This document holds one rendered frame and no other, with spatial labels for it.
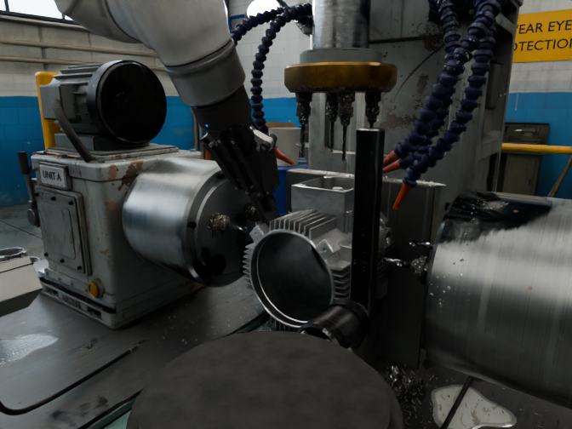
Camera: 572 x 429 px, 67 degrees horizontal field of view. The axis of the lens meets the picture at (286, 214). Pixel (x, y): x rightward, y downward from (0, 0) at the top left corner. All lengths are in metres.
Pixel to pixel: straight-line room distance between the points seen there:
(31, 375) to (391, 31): 0.92
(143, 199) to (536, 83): 5.19
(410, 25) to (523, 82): 4.87
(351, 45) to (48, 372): 0.77
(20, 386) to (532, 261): 0.82
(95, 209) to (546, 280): 0.80
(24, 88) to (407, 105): 5.83
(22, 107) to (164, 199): 5.62
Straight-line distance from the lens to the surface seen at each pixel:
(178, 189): 0.81
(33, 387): 0.91
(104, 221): 0.95
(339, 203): 0.68
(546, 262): 0.53
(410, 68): 0.89
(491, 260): 0.53
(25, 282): 0.64
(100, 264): 1.00
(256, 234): 0.68
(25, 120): 6.40
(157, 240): 0.83
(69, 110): 1.07
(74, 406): 0.84
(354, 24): 0.70
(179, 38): 0.52
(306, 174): 0.85
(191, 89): 0.55
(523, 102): 5.72
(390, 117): 0.90
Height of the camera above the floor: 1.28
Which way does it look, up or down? 15 degrees down
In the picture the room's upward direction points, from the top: straight up
